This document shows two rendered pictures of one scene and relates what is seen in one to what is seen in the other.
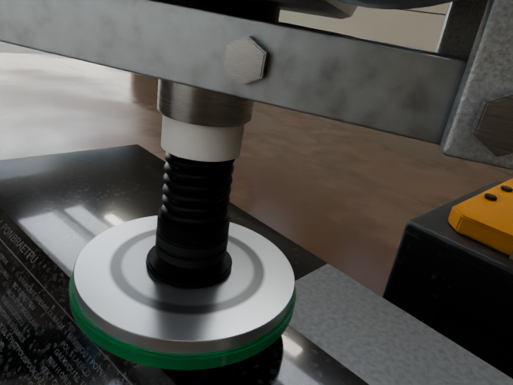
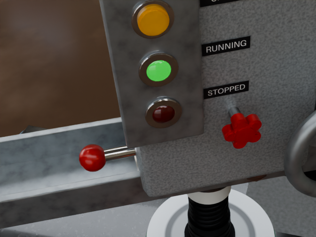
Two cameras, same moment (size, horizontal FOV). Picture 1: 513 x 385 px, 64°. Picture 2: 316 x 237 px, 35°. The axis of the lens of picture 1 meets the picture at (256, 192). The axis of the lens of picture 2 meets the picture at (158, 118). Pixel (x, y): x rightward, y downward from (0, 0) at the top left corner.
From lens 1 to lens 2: 55 cm
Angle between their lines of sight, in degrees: 24
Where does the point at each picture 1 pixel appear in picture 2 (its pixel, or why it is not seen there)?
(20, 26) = (122, 199)
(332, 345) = (292, 228)
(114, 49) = not seen: hidden behind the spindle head
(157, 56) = not seen: hidden behind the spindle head
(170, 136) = (202, 197)
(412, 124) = not seen: outside the picture
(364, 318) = (295, 200)
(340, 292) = (272, 189)
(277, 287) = (261, 221)
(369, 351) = (310, 220)
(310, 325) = (274, 223)
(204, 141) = (223, 193)
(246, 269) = (238, 218)
